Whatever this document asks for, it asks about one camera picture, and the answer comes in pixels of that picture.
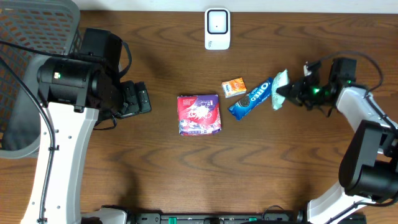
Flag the teal wipes packet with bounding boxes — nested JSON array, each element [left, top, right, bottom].
[[271, 68, 290, 111]]

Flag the blue Oreo cookie pack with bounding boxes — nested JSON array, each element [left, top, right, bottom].
[[228, 78, 274, 121]]

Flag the orange Kleenex tissue pack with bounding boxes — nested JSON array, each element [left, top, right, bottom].
[[221, 78, 247, 98]]

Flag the red purple pad package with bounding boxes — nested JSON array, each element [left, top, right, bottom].
[[177, 95, 222, 136]]

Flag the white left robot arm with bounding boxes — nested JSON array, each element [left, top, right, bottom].
[[22, 28, 152, 223]]

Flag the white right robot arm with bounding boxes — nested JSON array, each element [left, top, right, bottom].
[[276, 57, 397, 223]]

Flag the dark grey plastic basket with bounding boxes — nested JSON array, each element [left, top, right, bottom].
[[1, 0, 81, 159]]

